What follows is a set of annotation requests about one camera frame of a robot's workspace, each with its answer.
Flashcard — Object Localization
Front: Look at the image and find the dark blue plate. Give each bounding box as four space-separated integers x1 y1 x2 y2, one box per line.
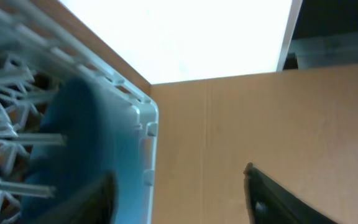
20 78 145 223

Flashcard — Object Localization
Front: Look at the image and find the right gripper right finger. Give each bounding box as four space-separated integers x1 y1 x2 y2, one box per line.
244 162 336 224

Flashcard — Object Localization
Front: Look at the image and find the grey dishwasher rack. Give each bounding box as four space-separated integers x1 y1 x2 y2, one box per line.
0 1 158 223

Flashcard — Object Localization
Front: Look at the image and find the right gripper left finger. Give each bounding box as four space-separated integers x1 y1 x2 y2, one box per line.
32 172 117 224

